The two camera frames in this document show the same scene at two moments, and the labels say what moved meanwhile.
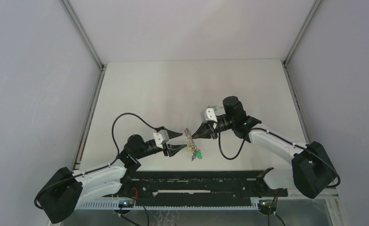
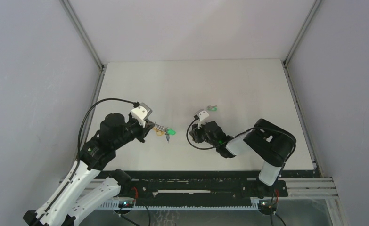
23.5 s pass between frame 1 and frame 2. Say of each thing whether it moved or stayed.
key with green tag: stayed
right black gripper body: moved
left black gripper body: moved
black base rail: stayed
